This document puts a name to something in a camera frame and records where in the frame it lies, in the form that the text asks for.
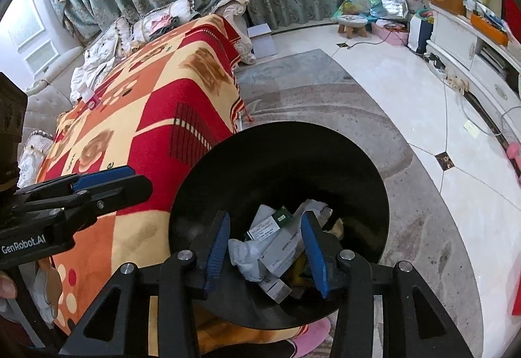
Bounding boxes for white barcode box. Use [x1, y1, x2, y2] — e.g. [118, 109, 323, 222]
[244, 204, 286, 242]

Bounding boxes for pink folded clothes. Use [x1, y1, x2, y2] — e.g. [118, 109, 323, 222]
[152, 15, 180, 33]

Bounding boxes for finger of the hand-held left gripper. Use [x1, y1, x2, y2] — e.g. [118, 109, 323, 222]
[12, 165, 137, 207]
[23, 174, 154, 234]

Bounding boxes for pink plastic toy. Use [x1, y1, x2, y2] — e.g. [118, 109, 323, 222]
[507, 140, 521, 179]

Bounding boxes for white quilted bedding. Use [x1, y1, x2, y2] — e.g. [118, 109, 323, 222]
[69, 16, 135, 104]

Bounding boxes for grey rug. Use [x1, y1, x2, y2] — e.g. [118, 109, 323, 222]
[234, 49, 485, 358]

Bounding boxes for red orange patterned blanket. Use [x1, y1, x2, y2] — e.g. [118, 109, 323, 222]
[35, 14, 310, 342]

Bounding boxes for orange box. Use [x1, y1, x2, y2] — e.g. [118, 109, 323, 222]
[470, 13, 510, 46]

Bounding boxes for person's left hand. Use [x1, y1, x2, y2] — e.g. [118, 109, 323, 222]
[0, 273, 18, 299]

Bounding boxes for white shopping bag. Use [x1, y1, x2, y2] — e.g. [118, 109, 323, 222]
[408, 14, 434, 54]

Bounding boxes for beige sofa armrest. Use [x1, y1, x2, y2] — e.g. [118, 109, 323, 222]
[212, 0, 257, 65]

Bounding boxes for black trash bin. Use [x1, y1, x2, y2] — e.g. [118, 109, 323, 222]
[168, 122, 391, 330]

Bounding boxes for green colourful bag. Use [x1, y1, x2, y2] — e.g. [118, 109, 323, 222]
[331, 0, 369, 19]

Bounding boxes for small wooden stool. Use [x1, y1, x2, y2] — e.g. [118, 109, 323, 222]
[337, 15, 370, 38]

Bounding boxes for white television cabinet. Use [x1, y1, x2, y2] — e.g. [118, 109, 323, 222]
[425, 4, 521, 102]

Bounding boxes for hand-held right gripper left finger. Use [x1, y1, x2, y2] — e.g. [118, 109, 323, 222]
[59, 210, 231, 358]

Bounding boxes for pink flat box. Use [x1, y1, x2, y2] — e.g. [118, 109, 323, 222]
[372, 20, 410, 46]

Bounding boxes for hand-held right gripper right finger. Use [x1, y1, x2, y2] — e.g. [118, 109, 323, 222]
[300, 210, 475, 358]

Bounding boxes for white cardboard box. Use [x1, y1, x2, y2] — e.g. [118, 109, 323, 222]
[246, 25, 277, 59]

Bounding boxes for white napkin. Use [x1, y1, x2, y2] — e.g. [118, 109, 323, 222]
[293, 199, 332, 228]

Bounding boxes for embroidered fringed cushion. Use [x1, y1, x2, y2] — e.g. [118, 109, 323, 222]
[132, 0, 195, 42]
[16, 130, 55, 190]

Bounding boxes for grey tufted sofa back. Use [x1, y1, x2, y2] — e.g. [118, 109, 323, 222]
[20, 46, 88, 139]

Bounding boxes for small white grey box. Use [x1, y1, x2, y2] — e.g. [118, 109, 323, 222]
[256, 274, 291, 304]

